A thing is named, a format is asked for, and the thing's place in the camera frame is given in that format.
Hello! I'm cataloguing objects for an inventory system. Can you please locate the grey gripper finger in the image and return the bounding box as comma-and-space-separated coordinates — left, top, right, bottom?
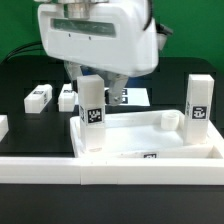
64, 61, 82, 88
105, 73, 128, 106

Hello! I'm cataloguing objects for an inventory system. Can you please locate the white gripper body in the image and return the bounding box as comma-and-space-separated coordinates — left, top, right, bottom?
38, 0, 159, 77

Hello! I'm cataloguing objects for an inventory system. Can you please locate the white desk top tray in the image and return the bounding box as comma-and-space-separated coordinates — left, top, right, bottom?
70, 110, 224, 159

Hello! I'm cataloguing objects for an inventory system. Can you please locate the marker sheet with tags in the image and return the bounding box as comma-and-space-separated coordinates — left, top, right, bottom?
122, 88, 150, 106

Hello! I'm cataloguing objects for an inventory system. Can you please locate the white block left edge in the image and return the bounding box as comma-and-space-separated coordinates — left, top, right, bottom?
0, 115, 9, 142

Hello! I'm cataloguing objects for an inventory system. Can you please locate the white L-shaped obstacle fence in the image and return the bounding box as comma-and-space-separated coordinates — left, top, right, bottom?
0, 156, 224, 185

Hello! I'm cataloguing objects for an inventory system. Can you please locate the black cable pair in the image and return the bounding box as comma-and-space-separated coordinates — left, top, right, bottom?
2, 40, 44, 63

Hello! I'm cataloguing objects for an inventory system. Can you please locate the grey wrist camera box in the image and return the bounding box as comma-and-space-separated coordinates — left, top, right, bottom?
156, 23, 173, 50

